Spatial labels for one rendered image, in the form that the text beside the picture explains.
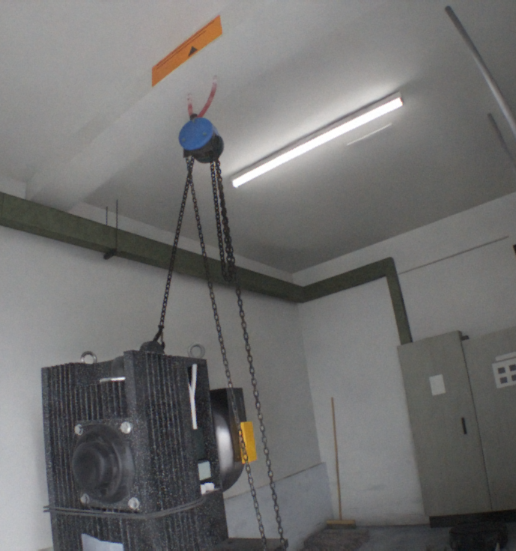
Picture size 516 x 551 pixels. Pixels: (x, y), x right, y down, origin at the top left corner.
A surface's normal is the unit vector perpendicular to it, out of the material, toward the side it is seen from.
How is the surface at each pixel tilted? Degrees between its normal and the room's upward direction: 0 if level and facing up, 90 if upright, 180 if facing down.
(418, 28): 180
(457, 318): 90
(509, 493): 90
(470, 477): 90
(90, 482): 90
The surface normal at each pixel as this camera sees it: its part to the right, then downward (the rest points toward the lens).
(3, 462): 0.78, -0.31
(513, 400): -0.62, -0.19
